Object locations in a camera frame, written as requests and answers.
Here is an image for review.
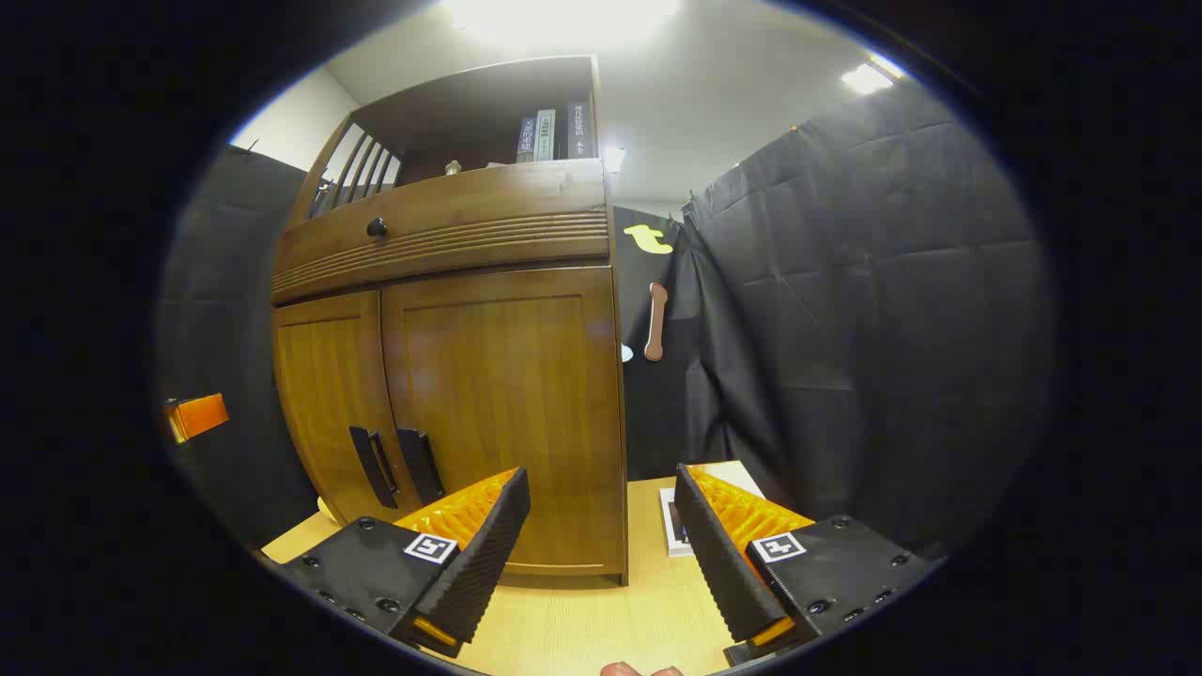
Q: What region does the wooden double-door shoe cabinet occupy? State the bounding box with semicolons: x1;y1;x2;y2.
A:
270;54;630;585

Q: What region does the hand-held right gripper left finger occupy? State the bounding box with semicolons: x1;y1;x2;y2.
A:
275;467;532;658

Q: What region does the white flat box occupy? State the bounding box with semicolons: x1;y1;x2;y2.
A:
659;460;766;558

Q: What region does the black backdrop cloth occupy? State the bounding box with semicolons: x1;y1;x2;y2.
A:
681;80;1053;555
155;146;320;550
612;205;715;482

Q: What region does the large ceiling light panel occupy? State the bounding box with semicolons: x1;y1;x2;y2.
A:
446;0;682;43

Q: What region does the wooden cabinet door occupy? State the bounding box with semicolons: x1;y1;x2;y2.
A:
272;289;419;525
380;266;625;576

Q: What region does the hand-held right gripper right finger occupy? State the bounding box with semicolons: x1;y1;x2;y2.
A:
673;463;945;668

